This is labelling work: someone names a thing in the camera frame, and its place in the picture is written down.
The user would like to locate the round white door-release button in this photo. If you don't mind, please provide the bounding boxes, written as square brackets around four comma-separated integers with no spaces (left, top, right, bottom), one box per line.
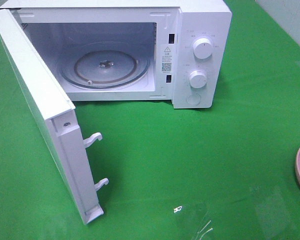
[186,93,201,106]

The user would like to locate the white microwave knob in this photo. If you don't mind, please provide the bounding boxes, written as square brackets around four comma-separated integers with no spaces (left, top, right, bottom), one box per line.
[192,36,213,60]
[189,70,207,89]

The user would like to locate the white microwave door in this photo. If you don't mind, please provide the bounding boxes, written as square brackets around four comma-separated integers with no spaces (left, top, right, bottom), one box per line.
[0,9,109,224]

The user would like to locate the white microwave oven body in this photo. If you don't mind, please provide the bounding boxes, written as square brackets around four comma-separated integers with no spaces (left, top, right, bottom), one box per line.
[0,0,232,109]

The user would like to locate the glass microwave turntable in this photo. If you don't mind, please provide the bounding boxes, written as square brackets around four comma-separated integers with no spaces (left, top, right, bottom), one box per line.
[59,41,154,90]

